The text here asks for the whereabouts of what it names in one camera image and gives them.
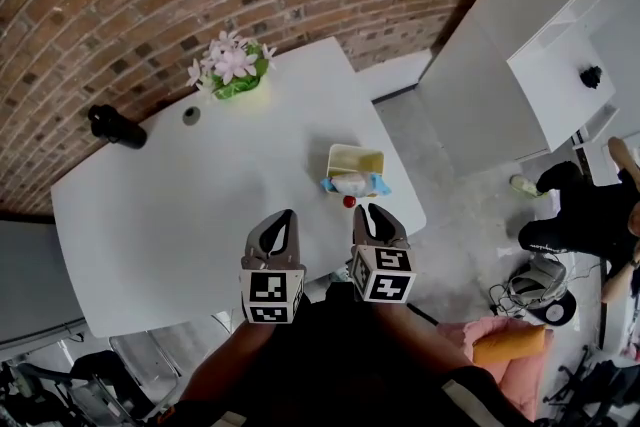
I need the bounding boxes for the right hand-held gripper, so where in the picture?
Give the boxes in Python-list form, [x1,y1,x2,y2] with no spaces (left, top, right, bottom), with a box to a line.
[348,202,417,305]

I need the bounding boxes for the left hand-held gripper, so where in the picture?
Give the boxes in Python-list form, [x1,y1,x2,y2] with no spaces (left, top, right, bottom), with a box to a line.
[239,208,307,326]

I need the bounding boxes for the white and blue packet item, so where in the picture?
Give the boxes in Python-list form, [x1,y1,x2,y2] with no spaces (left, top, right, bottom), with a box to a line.
[320,169,394,201]

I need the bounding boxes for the cream plastic box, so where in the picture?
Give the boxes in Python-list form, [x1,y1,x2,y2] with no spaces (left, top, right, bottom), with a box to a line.
[326,143,386,189]

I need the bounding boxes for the person's right forearm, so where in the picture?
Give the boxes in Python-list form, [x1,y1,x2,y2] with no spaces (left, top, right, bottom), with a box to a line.
[372,300,479,379]

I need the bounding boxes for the person's left forearm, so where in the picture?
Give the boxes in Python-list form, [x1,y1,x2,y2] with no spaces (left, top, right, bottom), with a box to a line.
[185,314,284,412]

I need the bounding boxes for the person's black clothing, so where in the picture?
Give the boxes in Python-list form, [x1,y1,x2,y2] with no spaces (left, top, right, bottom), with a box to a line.
[158,283,537,427]

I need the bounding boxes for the orange cushion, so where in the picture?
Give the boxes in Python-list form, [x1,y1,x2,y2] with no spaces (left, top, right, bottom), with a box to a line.
[471,324,549,366]

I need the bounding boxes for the grey and black headset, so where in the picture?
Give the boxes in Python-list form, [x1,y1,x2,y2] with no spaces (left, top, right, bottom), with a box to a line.
[507,255,578,328]

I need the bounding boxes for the pink flowers in green pot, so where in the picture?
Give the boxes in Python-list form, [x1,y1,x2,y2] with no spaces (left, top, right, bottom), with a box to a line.
[186,30,278,102]

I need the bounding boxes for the black bottle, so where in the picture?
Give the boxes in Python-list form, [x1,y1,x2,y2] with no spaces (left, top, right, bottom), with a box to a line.
[87,104,149,151]

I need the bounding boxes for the pink seat cushion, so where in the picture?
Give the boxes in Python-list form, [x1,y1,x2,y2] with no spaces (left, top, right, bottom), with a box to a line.
[438,316,555,422]

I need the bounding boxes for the white shelf unit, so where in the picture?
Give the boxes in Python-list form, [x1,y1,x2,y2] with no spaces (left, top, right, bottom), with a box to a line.
[506,0,640,155]

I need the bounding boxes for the black and grey chair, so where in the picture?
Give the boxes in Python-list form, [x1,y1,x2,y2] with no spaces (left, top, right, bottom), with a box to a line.
[0,348,182,427]

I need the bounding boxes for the grey cabinet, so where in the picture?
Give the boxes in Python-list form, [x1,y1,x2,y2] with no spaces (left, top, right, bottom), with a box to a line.
[0,218,89,352]

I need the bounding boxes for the small black object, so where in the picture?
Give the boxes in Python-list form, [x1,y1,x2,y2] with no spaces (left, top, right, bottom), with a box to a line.
[579,64,605,90]

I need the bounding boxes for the black chair base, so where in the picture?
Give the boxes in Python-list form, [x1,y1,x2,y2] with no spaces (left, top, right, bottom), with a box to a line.
[542,345,640,424]

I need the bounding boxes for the black cable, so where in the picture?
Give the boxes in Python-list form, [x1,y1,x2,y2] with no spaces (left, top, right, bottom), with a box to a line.
[487,282,532,319]

